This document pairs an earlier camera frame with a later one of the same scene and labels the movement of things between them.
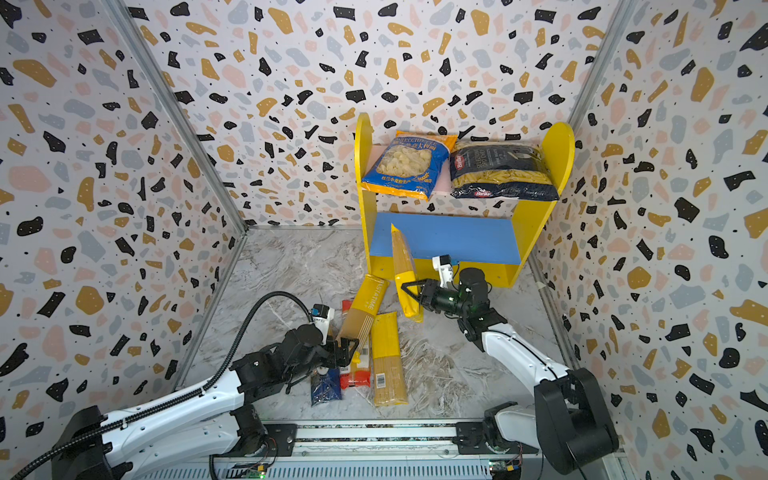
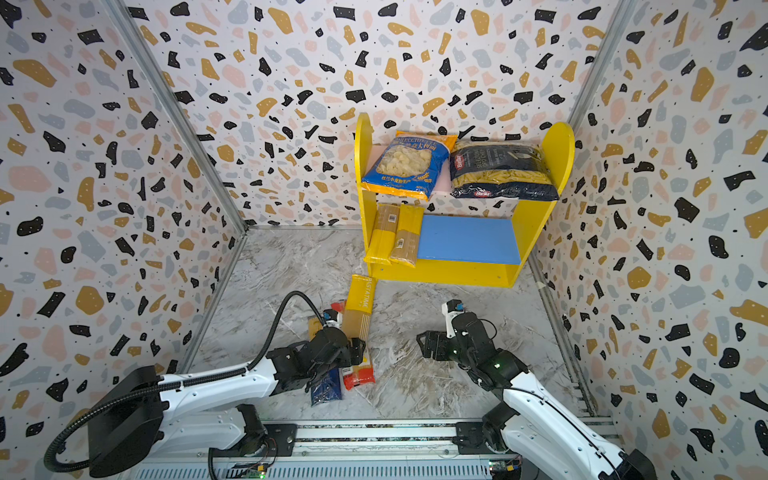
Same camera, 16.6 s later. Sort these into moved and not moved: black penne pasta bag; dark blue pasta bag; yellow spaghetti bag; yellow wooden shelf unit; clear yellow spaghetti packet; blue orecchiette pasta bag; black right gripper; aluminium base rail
Moved: black right gripper; yellow spaghetti bag; clear yellow spaghetti packet
Not moved: black penne pasta bag; blue orecchiette pasta bag; aluminium base rail; yellow wooden shelf unit; dark blue pasta bag
